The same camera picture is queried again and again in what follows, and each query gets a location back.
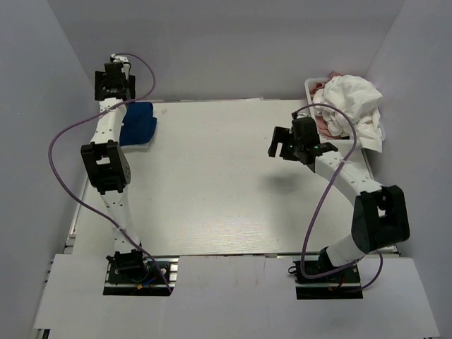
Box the blue t shirt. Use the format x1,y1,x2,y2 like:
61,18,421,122
119,102,157,147

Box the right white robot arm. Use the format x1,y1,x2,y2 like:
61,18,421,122
268,117,410,282

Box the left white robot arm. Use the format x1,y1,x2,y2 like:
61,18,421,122
81,54,141,254

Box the white t shirt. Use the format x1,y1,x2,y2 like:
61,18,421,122
98,102,158,151
312,73,386,155

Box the white folded t shirt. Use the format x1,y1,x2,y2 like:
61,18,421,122
98,102,158,151

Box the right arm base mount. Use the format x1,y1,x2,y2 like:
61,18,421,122
287,261,363,300

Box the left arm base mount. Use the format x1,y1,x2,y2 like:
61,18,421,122
103,250,179,297

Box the pink clothes in basket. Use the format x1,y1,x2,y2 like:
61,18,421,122
307,72,342,139

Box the white perforated basket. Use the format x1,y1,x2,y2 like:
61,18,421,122
304,76,386,149

